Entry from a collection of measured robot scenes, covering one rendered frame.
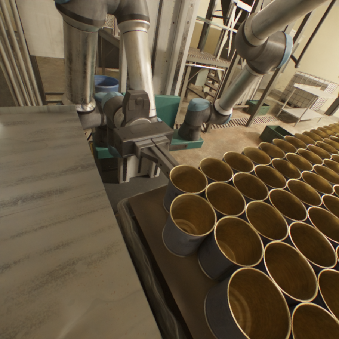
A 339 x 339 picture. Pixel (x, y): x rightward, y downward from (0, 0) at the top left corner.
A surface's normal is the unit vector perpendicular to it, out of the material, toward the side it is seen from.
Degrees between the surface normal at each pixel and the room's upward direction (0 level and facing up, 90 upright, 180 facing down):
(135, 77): 82
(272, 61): 117
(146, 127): 2
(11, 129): 0
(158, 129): 2
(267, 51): 102
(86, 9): 106
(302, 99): 90
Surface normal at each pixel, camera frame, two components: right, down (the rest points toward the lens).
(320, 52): -0.84, 0.20
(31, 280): 0.22, -0.74
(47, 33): 0.50, 0.64
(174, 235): -0.72, 0.36
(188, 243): -0.11, 0.65
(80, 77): 0.25, 0.84
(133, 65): -0.35, 0.44
